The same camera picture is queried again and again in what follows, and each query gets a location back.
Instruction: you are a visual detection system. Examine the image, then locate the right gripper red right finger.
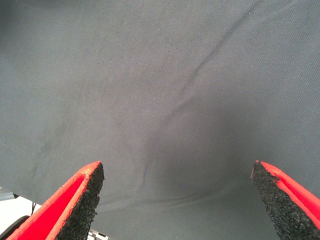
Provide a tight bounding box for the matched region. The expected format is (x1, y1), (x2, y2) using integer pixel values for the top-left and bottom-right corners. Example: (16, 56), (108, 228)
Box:
(250, 160), (320, 240)

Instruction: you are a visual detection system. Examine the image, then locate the dark grey table cloth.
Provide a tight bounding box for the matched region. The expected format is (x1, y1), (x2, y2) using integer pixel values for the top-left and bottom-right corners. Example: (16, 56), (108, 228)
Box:
(0, 0), (320, 240)

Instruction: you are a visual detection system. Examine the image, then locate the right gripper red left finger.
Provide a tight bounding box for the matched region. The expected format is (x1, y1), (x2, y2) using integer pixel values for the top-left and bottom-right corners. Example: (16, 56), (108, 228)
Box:
(6, 160), (105, 240)

